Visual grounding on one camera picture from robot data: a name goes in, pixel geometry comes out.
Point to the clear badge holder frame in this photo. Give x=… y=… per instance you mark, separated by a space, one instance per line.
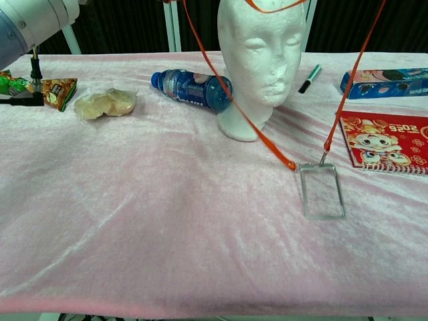
x=316 y=166

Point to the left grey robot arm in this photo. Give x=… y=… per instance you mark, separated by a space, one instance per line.
x=30 y=26

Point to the white foam mannequin head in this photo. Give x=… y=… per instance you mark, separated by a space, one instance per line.
x=254 y=67

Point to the blue drink bottle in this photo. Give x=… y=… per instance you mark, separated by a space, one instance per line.
x=187 y=88

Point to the pink velvet tablecloth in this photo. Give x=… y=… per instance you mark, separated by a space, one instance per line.
x=100 y=200

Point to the clear plastic snack bag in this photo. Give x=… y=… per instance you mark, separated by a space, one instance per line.
x=103 y=103

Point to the green black marker pen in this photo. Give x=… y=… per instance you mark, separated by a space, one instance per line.
x=309 y=79

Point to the red spiral notebook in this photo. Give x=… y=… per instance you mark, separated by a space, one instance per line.
x=384 y=143

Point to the green orange snack bag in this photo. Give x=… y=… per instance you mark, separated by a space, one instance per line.
x=57 y=90

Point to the blue cookie box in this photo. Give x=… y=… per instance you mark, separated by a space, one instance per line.
x=378 y=85

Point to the white partition post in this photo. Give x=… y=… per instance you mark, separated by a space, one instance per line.
x=177 y=26
x=73 y=43
x=309 y=33

